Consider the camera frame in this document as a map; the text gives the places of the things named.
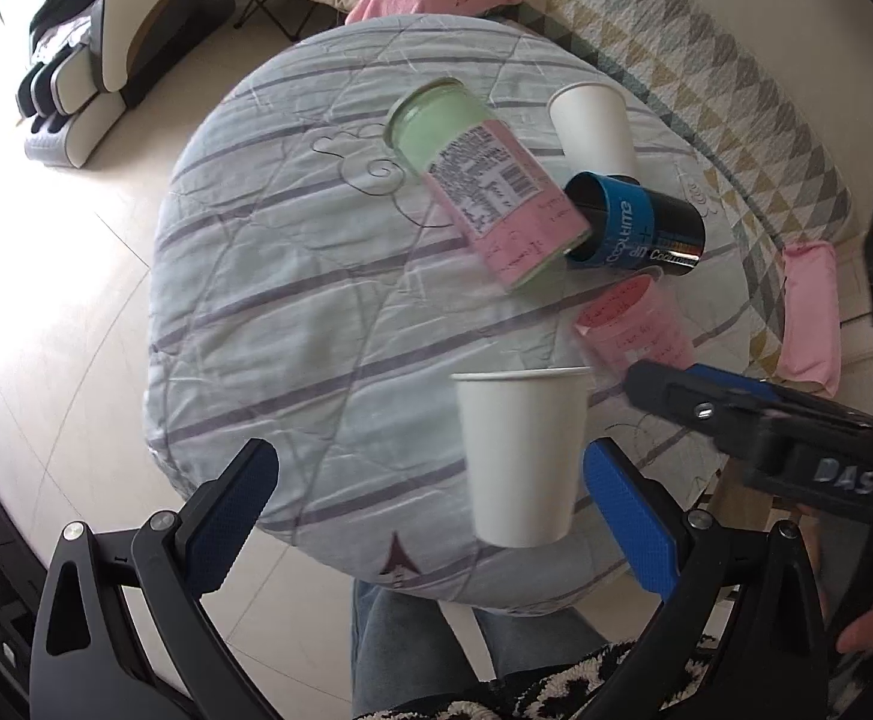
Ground white paper cup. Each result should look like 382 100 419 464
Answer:
452 367 589 550
547 82 640 184

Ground pink clear plastic cup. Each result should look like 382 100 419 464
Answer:
573 268 695 377

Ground small pink towel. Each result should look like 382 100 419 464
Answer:
776 241 841 398

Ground leopard print garment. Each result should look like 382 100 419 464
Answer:
359 635 723 720

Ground blue jeans legs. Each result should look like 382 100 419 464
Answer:
352 580 607 718

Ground striped grey table cloth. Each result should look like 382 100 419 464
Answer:
142 13 757 618

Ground triangle pattern quilted sofa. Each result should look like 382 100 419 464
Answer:
512 0 851 380

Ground blue black CoolTowel canister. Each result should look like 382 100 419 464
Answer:
565 172 706 277

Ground green pink label canister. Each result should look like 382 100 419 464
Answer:
384 76 591 289

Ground white massage chair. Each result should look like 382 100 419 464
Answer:
16 0 235 169

